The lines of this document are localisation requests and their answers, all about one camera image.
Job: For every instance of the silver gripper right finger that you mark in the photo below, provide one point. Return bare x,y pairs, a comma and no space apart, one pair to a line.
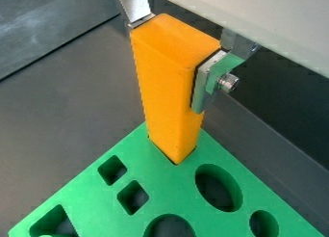
214,75

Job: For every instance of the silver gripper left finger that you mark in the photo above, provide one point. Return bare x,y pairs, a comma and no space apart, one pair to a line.
137,12

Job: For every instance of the orange rectangular block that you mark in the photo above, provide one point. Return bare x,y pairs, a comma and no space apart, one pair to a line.
168,50

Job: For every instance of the green shape sorter board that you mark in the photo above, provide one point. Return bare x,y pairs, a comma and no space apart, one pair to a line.
132,187

